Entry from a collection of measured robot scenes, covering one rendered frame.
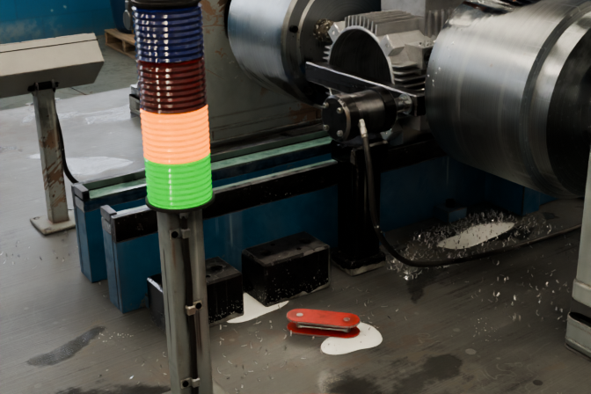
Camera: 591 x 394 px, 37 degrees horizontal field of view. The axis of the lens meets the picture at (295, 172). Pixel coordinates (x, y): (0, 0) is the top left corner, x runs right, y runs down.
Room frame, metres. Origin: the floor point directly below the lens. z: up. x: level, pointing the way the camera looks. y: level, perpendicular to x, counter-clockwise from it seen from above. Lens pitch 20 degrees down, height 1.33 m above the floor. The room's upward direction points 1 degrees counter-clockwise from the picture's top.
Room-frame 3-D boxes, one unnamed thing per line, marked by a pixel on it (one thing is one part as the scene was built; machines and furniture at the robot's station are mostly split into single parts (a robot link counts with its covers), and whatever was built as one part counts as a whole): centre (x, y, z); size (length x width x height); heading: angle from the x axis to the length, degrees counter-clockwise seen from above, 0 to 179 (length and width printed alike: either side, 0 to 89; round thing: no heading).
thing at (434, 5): (1.32, -0.21, 1.11); 0.12 x 0.11 x 0.07; 123
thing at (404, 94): (1.21, -0.10, 1.01); 0.26 x 0.04 x 0.03; 34
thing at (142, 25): (0.75, 0.11, 1.19); 0.06 x 0.06 x 0.04
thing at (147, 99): (0.75, 0.11, 1.14); 0.06 x 0.06 x 0.04
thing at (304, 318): (0.90, -0.03, 0.81); 0.09 x 0.03 x 0.02; 77
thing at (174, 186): (0.75, 0.11, 1.05); 0.06 x 0.06 x 0.04
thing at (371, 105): (1.14, -0.25, 0.92); 0.45 x 0.13 x 0.24; 123
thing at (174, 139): (0.75, 0.11, 1.10); 0.06 x 0.06 x 0.04
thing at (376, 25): (1.30, -0.18, 1.01); 0.20 x 0.19 x 0.19; 123
